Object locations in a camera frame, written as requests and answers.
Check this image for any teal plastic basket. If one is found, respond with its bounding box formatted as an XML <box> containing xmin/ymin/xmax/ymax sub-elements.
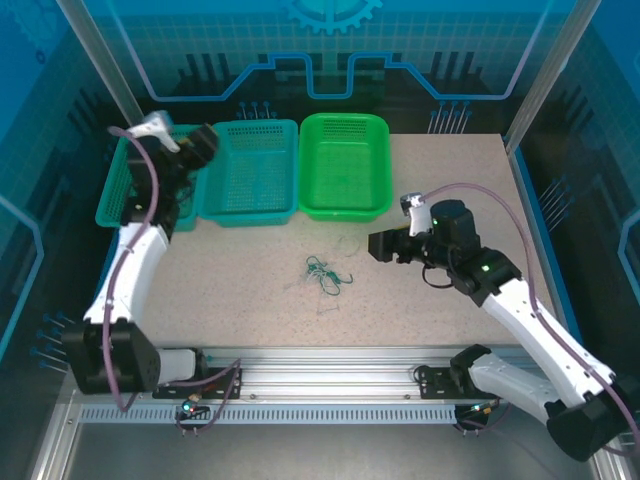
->
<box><xmin>94</xmin><ymin>124</ymin><xmax>201</xmax><ymax>233</ymax></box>
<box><xmin>198</xmin><ymin>119</ymin><xmax>300</xmax><ymax>229</ymax></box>

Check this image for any aluminium frame post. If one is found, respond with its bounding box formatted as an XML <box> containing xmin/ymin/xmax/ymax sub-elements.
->
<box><xmin>503</xmin><ymin>0</ymin><xmax>604</xmax><ymax>154</ymax></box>
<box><xmin>55</xmin><ymin>0</ymin><xmax>147</xmax><ymax>129</ymax></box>

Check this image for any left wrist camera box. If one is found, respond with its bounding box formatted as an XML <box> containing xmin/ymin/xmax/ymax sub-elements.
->
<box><xmin>127</xmin><ymin>112</ymin><xmax>180</xmax><ymax>153</ymax></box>

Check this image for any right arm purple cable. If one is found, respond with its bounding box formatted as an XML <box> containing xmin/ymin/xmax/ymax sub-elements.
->
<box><xmin>422</xmin><ymin>182</ymin><xmax>640</xmax><ymax>456</ymax></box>

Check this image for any aluminium mounting rail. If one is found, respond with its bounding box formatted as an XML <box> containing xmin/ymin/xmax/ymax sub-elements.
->
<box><xmin>64</xmin><ymin>347</ymin><xmax>599</xmax><ymax>407</ymax></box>

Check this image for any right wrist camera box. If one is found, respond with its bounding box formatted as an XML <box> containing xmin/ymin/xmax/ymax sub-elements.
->
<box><xmin>400</xmin><ymin>191</ymin><xmax>434</xmax><ymax>237</ymax></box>

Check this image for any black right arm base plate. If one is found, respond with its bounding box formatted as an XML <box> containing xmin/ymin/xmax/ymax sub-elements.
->
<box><xmin>417</xmin><ymin>366</ymin><xmax>511</xmax><ymax>400</ymax></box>

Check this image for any green thin cable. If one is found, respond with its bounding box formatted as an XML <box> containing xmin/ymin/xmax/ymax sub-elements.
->
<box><xmin>302</xmin><ymin>254</ymin><xmax>335</xmax><ymax>290</ymax></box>
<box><xmin>319</xmin><ymin>269</ymin><xmax>357</xmax><ymax>301</ymax></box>

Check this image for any connector with green light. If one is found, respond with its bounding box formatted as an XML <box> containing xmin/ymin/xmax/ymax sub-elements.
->
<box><xmin>457</xmin><ymin>399</ymin><xmax>501</xmax><ymax>420</ymax></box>
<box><xmin>180</xmin><ymin>394</ymin><xmax>210</xmax><ymax>417</ymax></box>

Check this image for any slotted grey cable duct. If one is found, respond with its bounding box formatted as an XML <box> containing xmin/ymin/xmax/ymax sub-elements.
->
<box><xmin>78</xmin><ymin>405</ymin><xmax>460</xmax><ymax>425</ymax></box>

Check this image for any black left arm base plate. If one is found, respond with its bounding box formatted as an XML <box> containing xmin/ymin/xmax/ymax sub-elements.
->
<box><xmin>152</xmin><ymin>367</ymin><xmax>245</xmax><ymax>400</ymax></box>

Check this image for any green plastic basket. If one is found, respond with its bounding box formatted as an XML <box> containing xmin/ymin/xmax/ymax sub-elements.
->
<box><xmin>298</xmin><ymin>112</ymin><xmax>393</xmax><ymax>224</ymax></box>

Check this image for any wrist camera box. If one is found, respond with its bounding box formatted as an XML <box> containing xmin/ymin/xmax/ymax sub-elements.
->
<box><xmin>127</xmin><ymin>112</ymin><xmax>180</xmax><ymax>153</ymax></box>
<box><xmin>400</xmin><ymin>191</ymin><xmax>434</xmax><ymax>237</ymax></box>

